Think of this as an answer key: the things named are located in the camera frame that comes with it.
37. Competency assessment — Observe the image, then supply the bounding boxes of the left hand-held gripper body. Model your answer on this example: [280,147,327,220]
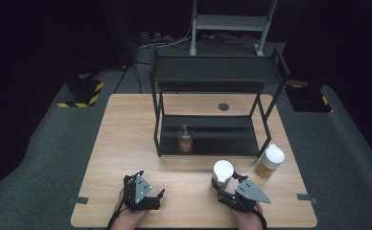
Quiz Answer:
[122,172,162,213]

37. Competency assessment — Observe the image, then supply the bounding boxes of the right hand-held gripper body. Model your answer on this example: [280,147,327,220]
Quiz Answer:
[217,176,272,213]

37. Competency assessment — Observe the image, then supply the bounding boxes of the clear jar of brown powder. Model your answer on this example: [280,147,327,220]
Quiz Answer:
[254,144,286,179]
[211,159,235,191]
[177,124,196,153]

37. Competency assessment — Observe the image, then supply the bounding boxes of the black metal shelf rack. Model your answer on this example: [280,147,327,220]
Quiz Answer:
[149,47,291,158]

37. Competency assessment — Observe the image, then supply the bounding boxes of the person's right hand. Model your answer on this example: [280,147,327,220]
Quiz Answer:
[230,201,265,224]

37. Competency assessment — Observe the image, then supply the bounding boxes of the person's left hand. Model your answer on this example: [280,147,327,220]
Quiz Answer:
[114,186,151,223]

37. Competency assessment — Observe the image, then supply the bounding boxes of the grey tape strip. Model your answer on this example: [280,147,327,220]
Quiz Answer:
[67,195,89,206]
[295,193,318,205]

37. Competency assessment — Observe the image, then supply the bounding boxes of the black yellow striped stand base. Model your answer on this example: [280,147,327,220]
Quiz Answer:
[284,80,333,113]
[56,75,105,109]

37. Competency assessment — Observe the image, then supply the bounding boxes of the power strip with plugs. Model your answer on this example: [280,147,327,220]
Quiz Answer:
[138,31,173,46]

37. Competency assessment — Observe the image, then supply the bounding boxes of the grey metal stand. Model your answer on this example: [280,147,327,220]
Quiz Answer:
[189,0,278,58]

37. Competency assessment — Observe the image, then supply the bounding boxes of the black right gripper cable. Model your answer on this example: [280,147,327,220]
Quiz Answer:
[254,205,268,230]

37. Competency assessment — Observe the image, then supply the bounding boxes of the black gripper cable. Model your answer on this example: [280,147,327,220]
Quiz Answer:
[106,199,126,230]
[254,205,268,230]

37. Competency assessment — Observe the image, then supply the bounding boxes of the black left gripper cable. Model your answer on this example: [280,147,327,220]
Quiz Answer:
[106,199,126,230]

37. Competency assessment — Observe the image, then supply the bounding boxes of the thin black floor cable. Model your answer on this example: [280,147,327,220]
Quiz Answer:
[115,62,144,94]

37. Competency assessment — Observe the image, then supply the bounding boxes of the white floor cable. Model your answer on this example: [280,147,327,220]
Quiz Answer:
[138,17,196,51]

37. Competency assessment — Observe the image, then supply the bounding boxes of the black floor cables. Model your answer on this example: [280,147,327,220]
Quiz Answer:
[196,33,259,53]

